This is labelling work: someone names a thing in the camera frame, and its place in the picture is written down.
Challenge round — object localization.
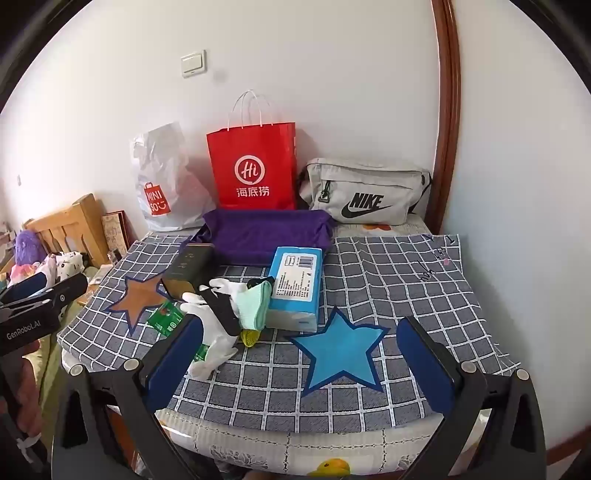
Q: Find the grey waist bag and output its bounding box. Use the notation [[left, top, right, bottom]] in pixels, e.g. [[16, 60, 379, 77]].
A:
[[295, 158, 433, 227]]

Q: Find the purple plush toy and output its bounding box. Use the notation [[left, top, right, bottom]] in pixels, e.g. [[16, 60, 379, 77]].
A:
[[13, 229, 42, 266]]

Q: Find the person's left hand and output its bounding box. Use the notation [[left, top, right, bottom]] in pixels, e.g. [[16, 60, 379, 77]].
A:
[[11, 355, 44, 435]]

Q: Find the brown wooden door frame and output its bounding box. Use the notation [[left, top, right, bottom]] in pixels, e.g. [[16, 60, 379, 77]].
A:
[[425, 0, 462, 232]]

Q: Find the black watch strap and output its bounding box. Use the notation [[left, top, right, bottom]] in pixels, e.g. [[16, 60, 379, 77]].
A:
[[198, 285, 242, 337]]

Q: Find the dark tin box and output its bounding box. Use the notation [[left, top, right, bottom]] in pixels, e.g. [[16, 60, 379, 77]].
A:
[[161, 243, 215, 301]]

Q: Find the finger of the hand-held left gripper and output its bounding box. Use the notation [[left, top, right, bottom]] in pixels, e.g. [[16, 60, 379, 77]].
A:
[[44, 275, 88, 308], [0, 274, 49, 306]]

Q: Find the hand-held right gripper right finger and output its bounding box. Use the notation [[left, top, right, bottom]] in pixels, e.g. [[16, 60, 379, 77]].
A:
[[394, 316, 541, 480]]

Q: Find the white wall light switch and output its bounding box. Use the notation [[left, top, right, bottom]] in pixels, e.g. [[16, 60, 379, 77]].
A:
[[180, 51, 207, 77]]

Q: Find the light green sock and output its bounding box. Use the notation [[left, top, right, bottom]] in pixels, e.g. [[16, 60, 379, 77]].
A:
[[231, 281, 275, 330]]

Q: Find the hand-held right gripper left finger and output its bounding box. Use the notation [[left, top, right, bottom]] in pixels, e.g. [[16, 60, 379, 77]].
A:
[[53, 314, 206, 480]]

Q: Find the blue tissue pack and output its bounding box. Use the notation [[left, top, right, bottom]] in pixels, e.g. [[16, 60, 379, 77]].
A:
[[268, 246, 324, 332]]

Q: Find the green wet wipe packet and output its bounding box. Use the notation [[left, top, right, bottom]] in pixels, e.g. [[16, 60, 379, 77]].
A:
[[147, 301, 186, 335]]

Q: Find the purple towel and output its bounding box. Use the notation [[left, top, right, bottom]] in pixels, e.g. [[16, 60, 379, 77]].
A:
[[181, 209, 337, 266]]

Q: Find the white floral tablecloth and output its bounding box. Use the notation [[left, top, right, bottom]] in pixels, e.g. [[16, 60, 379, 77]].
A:
[[62, 219, 467, 480]]

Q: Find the white plastic shopping bag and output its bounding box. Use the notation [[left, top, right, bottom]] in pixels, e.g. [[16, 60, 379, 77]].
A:
[[130, 121, 218, 232]]

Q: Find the grey checked star cloth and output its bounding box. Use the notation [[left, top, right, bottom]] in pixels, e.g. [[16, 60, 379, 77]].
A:
[[58, 231, 522, 437]]

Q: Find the red paper shopping bag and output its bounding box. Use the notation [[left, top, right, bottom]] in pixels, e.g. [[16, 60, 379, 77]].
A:
[[206, 91, 297, 210]]

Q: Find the white printed cloth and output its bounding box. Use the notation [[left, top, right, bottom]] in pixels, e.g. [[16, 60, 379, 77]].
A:
[[41, 251, 86, 282]]

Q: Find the brown picture frame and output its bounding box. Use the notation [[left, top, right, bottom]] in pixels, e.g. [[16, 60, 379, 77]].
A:
[[100, 210, 127, 264]]

